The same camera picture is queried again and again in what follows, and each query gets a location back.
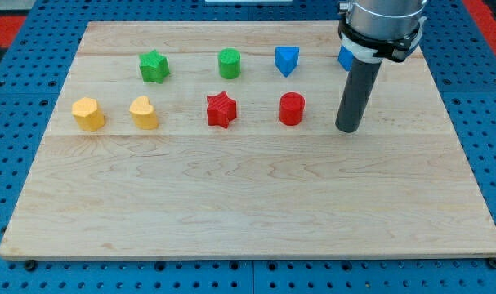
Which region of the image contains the yellow hexagon block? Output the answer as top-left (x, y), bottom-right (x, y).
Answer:
top-left (71, 97), bottom-right (105, 131)

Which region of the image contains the yellow heart block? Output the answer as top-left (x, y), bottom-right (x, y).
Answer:
top-left (129, 96), bottom-right (159, 130)

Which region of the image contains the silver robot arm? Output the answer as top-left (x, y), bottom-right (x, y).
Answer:
top-left (335, 0), bottom-right (427, 133)

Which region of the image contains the blue triangle block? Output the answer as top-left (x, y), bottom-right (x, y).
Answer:
top-left (274, 47), bottom-right (300, 78)

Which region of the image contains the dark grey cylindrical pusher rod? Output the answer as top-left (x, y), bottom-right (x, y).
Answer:
top-left (335, 59), bottom-right (382, 133)

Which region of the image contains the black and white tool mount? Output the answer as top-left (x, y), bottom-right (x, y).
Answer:
top-left (338, 16), bottom-right (427, 64)

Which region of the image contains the red star block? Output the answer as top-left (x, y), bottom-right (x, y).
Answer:
top-left (206, 91), bottom-right (237, 129)

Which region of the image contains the green cylinder block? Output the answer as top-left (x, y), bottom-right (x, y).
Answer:
top-left (217, 47), bottom-right (241, 79)

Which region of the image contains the wooden board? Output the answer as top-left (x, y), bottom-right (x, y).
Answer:
top-left (0, 21), bottom-right (496, 261)

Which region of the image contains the red cylinder block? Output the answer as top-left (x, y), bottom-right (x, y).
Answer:
top-left (279, 91), bottom-right (306, 126)

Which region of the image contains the blue cube block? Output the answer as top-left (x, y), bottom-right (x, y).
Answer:
top-left (337, 46), bottom-right (354, 72)

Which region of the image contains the green star block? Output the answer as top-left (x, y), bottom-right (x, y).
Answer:
top-left (139, 50), bottom-right (170, 84)

